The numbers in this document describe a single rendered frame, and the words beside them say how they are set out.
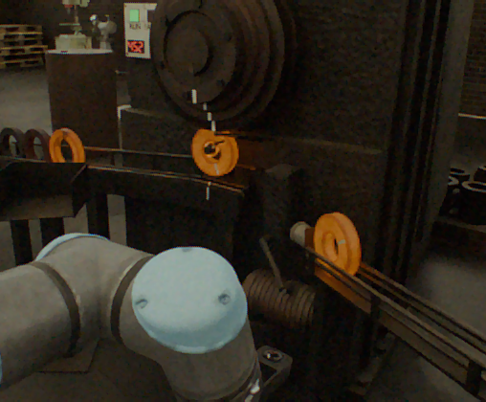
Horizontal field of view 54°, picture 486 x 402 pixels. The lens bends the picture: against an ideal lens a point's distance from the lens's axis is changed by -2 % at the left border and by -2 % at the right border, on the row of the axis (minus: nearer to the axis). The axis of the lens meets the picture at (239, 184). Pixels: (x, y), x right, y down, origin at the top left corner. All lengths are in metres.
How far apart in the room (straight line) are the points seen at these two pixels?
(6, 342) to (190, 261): 0.16
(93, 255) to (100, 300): 0.05
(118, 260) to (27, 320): 0.10
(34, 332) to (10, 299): 0.03
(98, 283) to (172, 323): 0.10
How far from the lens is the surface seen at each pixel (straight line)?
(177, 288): 0.41
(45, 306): 0.43
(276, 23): 1.30
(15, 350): 0.41
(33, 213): 1.66
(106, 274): 0.46
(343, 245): 1.11
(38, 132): 2.11
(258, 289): 1.34
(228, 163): 1.45
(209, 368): 0.43
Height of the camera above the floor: 1.21
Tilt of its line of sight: 20 degrees down
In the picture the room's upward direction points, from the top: 2 degrees clockwise
